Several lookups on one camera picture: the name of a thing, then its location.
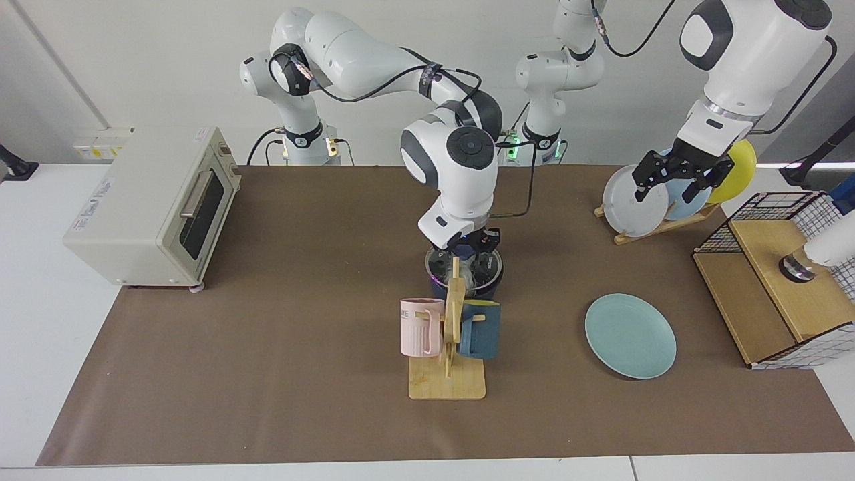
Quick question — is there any glass lid with blue knob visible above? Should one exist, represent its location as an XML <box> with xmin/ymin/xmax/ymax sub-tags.
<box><xmin>425</xmin><ymin>246</ymin><xmax>504</xmax><ymax>295</ymax></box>

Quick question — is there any light blue plate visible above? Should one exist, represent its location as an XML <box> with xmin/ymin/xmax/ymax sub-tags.
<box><xmin>658</xmin><ymin>148</ymin><xmax>714</xmax><ymax>221</ymax></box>

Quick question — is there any white plate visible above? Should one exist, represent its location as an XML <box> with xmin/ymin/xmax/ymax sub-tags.
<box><xmin>602</xmin><ymin>165</ymin><xmax>671</xmax><ymax>238</ymax></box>

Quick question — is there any wooden plate rack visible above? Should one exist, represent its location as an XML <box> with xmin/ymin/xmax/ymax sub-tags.
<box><xmin>594</xmin><ymin>202</ymin><xmax>722</xmax><ymax>245</ymax></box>

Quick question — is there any yellow plate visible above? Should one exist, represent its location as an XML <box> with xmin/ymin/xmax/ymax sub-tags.
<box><xmin>707</xmin><ymin>139</ymin><xmax>758</xmax><ymax>204</ymax></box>

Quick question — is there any teal round plate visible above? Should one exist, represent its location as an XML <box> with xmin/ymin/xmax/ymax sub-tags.
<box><xmin>584</xmin><ymin>293</ymin><xmax>677</xmax><ymax>380</ymax></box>

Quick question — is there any dark teal cup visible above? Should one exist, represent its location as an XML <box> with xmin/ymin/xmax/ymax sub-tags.
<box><xmin>458</xmin><ymin>299</ymin><xmax>502</xmax><ymax>361</ymax></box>

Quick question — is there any black stand foot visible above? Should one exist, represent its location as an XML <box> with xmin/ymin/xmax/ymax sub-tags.
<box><xmin>778</xmin><ymin>117</ymin><xmax>855</xmax><ymax>188</ymax></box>
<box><xmin>0</xmin><ymin>144</ymin><xmax>39</xmax><ymax>182</ymax></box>

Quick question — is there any pink ribbed cup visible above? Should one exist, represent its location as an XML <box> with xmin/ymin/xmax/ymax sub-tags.
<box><xmin>399</xmin><ymin>298</ymin><xmax>445</xmax><ymax>358</ymax></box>

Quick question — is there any wooden cup stand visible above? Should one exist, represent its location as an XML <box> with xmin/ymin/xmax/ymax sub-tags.
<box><xmin>408</xmin><ymin>257</ymin><xmax>487</xmax><ymax>401</ymax></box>

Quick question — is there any white tube with metal end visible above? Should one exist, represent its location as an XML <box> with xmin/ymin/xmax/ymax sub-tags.
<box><xmin>778</xmin><ymin>227</ymin><xmax>855</xmax><ymax>283</ymax></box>

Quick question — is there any dark blue block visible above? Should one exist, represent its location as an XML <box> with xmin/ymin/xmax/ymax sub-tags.
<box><xmin>828</xmin><ymin>175</ymin><xmax>855</xmax><ymax>216</ymax></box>

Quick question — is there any brown table cloth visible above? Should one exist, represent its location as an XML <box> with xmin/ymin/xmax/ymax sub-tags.
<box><xmin>37</xmin><ymin>165</ymin><xmax>855</xmax><ymax>466</ymax></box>

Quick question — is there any pale toaster oven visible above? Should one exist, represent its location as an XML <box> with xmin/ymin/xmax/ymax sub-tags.
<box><xmin>63</xmin><ymin>127</ymin><xmax>242</xmax><ymax>293</ymax></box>

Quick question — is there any black pot with blue handle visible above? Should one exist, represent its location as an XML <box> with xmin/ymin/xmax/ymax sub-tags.
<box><xmin>425</xmin><ymin>247</ymin><xmax>505</xmax><ymax>301</ymax></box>

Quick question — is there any wire basket with wooden floor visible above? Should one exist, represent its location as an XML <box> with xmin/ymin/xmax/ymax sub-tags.
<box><xmin>693</xmin><ymin>192</ymin><xmax>855</xmax><ymax>370</ymax></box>

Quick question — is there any black base cable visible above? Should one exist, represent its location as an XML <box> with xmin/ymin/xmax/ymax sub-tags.
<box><xmin>246</xmin><ymin>126</ymin><xmax>289</xmax><ymax>166</ymax></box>

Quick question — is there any white wall socket strip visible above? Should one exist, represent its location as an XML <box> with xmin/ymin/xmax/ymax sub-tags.
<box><xmin>72</xmin><ymin>127</ymin><xmax>134</xmax><ymax>161</ymax></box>

